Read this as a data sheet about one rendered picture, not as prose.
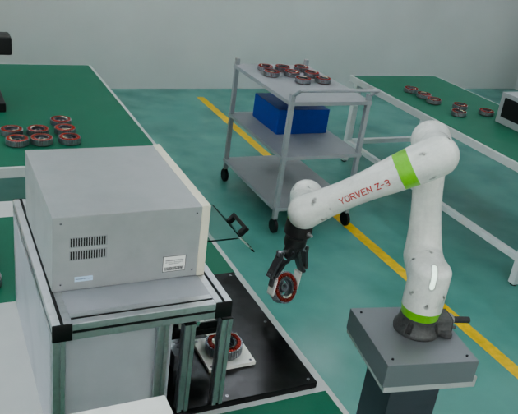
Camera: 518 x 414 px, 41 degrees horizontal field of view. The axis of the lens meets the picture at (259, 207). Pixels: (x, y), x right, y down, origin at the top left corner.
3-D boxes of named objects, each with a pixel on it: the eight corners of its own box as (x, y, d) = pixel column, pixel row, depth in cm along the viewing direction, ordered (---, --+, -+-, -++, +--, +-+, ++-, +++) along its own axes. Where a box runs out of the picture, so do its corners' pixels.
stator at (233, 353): (230, 336, 215) (232, 326, 214) (248, 356, 207) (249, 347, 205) (198, 343, 210) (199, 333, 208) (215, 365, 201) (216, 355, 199)
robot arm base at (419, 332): (459, 317, 234) (463, 301, 232) (478, 342, 221) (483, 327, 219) (386, 315, 229) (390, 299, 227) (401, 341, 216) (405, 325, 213)
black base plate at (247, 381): (232, 277, 254) (233, 271, 253) (316, 388, 203) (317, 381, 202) (105, 292, 234) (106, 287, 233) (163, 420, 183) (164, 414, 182)
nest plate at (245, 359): (235, 335, 218) (236, 332, 217) (255, 364, 206) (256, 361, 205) (191, 342, 211) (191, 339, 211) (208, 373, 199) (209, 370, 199)
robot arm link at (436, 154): (461, 158, 207) (446, 122, 203) (469, 172, 195) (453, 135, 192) (404, 181, 212) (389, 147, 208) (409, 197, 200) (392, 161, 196)
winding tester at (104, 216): (154, 204, 217) (159, 144, 208) (203, 274, 182) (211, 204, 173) (25, 213, 200) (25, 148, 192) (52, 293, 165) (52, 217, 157)
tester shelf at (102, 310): (152, 202, 229) (153, 190, 227) (231, 315, 174) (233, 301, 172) (12, 212, 210) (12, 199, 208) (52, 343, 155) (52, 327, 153)
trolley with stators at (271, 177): (288, 173, 556) (307, 49, 514) (353, 231, 476) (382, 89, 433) (219, 177, 531) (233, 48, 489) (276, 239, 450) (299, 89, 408)
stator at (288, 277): (265, 274, 235) (273, 274, 232) (289, 268, 243) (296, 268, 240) (270, 306, 236) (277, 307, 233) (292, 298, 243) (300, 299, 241)
